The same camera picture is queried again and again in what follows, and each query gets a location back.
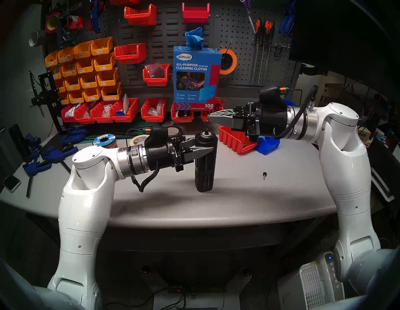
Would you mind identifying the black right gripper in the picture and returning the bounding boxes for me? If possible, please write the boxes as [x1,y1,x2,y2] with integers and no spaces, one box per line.
[208,101,288,143]

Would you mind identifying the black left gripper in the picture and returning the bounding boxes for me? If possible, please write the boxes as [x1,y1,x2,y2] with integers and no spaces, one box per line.
[146,136,216,173]

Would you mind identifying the black electric screwdriver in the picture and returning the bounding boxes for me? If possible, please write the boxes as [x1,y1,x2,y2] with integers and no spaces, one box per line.
[194,129,218,193]

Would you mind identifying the blue cleaning cloths box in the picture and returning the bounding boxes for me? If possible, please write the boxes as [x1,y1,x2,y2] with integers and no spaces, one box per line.
[173,46,222,110]

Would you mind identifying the orange tape roll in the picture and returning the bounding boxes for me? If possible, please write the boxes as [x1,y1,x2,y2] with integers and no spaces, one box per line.
[219,48,237,75]

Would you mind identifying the small blue plastic bin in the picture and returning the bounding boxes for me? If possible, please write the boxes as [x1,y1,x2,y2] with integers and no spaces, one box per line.
[255,136,281,156]

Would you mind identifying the beige masking tape roll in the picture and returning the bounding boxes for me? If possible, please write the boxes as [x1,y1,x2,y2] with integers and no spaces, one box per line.
[129,134,150,147]

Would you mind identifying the dark grey pegboard panel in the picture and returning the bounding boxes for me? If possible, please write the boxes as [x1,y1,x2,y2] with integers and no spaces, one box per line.
[44,0,302,94]

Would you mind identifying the blue microfiber cloth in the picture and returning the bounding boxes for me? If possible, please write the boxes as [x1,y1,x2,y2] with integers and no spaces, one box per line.
[184,27,204,50]

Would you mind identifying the clear plastic bag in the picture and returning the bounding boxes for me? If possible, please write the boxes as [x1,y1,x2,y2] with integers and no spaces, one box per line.
[146,62,164,78]

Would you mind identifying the green cutting mat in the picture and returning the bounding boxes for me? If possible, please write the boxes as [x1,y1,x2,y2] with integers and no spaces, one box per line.
[75,126,155,145]

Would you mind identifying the black power strip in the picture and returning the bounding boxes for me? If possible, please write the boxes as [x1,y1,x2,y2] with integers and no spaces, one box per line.
[167,284,227,294]

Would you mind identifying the black monitor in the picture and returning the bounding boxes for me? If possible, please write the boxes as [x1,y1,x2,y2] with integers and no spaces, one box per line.
[289,0,400,97]

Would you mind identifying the black metal stand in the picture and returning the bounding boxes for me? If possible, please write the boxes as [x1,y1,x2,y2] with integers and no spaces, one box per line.
[29,71,64,133]

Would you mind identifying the white side desk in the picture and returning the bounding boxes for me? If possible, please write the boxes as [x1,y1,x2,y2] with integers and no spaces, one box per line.
[369,134,400,203]

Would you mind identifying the red white tape roll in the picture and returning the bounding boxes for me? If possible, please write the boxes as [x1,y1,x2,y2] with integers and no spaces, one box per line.
[67,16,85,30]

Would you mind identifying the black rectangular case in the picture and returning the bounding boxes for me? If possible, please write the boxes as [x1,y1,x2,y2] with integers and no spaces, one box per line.
[9,124,28,158]

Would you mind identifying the smartphone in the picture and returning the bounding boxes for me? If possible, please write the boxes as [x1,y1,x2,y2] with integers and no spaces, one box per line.
[2,174,22,193]

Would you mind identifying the red yellow tape roll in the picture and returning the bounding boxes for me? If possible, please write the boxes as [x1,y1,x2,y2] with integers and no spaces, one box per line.
[44,12,61,34]

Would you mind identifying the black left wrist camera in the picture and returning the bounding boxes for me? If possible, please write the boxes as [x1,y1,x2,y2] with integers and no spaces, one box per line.
[142,124,170,148]

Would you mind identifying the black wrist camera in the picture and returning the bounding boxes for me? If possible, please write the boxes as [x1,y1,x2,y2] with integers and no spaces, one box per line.
[142,124,170,148]
[259,84,289,105]

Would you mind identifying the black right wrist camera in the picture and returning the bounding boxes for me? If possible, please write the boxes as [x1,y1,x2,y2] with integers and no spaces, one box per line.
[259,84,289,105]

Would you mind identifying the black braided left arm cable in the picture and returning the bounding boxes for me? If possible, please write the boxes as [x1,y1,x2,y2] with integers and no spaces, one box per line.
[131,169,160,193]

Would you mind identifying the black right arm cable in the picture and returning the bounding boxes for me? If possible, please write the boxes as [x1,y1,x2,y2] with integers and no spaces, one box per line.
[272,85,319,140]

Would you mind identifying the red wire spool blue label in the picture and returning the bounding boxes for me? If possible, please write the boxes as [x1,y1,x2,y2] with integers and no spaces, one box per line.
[93,134,118,149]

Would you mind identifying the orange black handled screwdriver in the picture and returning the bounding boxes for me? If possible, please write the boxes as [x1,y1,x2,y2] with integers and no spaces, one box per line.
[255,19,262,85]

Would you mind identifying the purple handled scissors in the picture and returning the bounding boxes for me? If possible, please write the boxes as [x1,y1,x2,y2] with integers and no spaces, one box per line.
[240,0,256,33]

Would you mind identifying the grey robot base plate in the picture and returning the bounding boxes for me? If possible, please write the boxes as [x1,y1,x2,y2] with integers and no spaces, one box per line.
[141,266,253,310]

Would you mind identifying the grey duct tape roll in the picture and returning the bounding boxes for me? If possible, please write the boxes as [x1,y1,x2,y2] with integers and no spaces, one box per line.
[29,30,44,47]

